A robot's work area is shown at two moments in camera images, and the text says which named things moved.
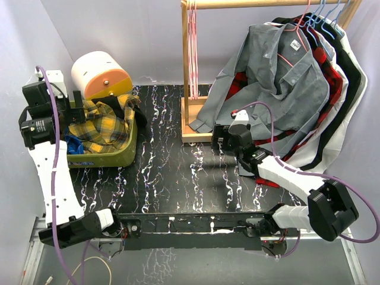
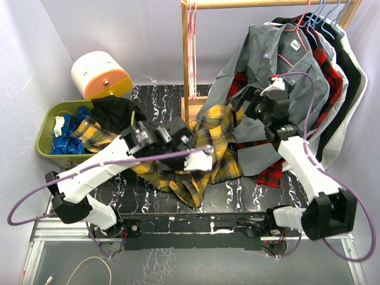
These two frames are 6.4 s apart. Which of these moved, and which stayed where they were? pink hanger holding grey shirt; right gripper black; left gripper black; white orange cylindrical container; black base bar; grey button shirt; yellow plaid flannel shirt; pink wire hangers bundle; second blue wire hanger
Moved: left gripper black; yellow plaid flannel shirt; right gripper black
Stayed: second blue wire hanger; grey button shirt; black base bar; pink wire hangers bundle; pink hanger holding grey shirt; white orange cylindrical container
